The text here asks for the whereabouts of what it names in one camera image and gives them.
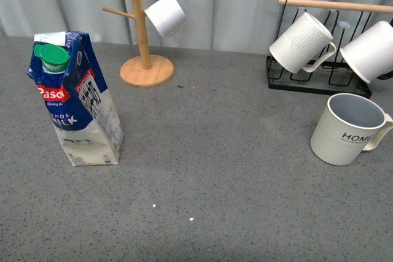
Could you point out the blue white milk carton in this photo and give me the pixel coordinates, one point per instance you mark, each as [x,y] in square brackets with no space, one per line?
[70,81]

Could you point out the cream HOME mug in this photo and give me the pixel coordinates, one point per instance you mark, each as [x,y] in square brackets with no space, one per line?
[349,125]

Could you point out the wooden mug tree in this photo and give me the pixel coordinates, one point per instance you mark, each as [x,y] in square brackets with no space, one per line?
[145,70]

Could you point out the white mug on tree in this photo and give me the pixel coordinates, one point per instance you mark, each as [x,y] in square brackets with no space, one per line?
[166,16]

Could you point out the cream ribbed mug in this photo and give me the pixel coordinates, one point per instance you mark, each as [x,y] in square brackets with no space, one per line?
[305,45]

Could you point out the black wire mug rack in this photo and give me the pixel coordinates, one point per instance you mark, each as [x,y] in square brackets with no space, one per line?
[345,21]

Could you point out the white mug black handle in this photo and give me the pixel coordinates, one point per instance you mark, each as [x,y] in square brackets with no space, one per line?
[370,54]

